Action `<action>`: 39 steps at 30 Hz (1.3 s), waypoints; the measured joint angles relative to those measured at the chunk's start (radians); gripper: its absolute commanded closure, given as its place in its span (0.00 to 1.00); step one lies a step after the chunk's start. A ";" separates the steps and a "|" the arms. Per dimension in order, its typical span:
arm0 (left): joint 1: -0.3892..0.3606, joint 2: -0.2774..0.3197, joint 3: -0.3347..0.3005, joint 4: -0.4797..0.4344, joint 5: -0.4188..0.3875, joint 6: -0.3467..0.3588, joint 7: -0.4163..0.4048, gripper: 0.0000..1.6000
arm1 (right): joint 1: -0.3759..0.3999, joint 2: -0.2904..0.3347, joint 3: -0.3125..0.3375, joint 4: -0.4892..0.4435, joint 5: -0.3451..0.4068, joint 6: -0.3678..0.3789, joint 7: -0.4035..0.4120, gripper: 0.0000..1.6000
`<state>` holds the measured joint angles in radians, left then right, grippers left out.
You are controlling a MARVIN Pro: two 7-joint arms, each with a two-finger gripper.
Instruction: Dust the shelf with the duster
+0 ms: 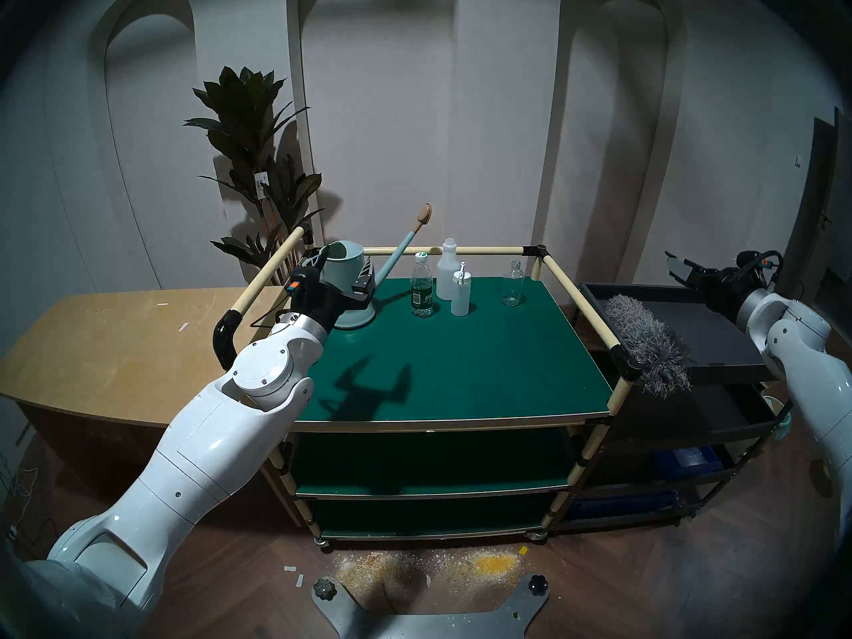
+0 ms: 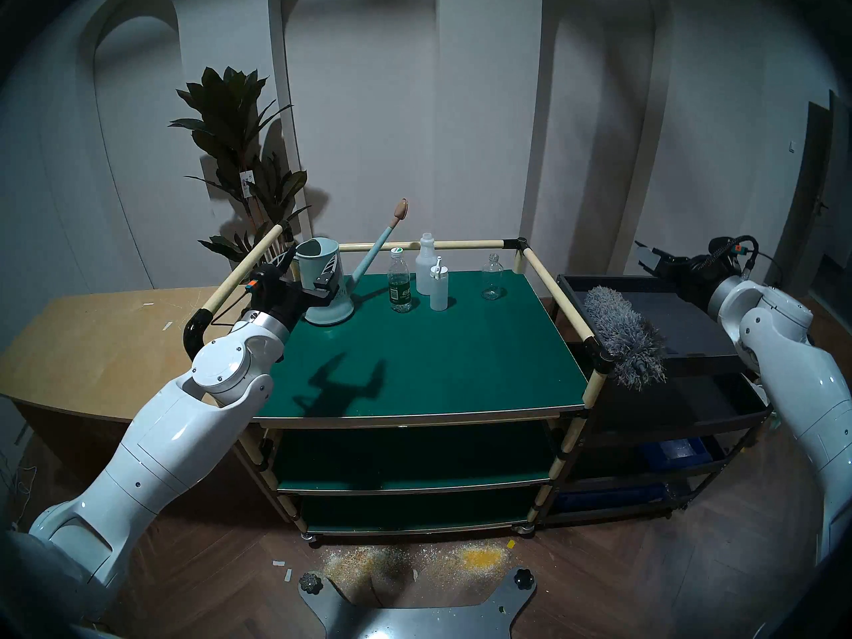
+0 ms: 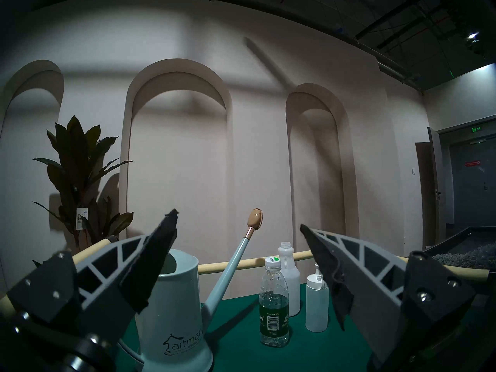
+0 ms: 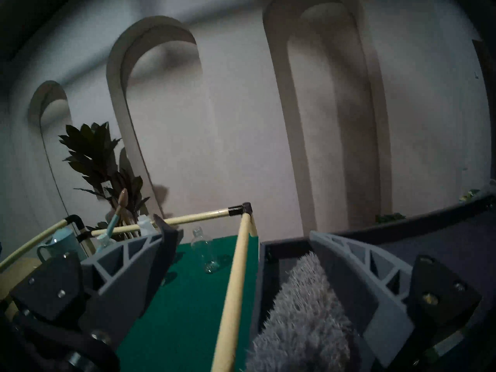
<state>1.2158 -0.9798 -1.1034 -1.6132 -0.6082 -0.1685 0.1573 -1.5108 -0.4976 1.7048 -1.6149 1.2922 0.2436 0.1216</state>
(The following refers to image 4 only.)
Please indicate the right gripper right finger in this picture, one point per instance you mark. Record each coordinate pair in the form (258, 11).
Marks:
(387, 321)

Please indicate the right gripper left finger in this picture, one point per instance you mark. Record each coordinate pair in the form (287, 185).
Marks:
(124, 282)

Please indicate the grey fluffy duster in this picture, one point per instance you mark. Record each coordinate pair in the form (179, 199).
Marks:
(306, 321)

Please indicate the green three-tier shelf cart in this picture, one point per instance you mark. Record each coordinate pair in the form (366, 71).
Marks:
(186, 313)

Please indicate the white plastic bottle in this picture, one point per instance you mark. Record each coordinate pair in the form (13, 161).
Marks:
(145, 226)

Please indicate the teal watering can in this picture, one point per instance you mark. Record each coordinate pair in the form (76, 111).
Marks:
(64, 243)

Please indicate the clear glass bottle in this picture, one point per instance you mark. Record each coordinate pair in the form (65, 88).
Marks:
(205, 251)

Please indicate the light wooden table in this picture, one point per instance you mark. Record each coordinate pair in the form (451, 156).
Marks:
(15, 278)

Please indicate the dark green potted plant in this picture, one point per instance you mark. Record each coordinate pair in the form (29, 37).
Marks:
(93, 154)

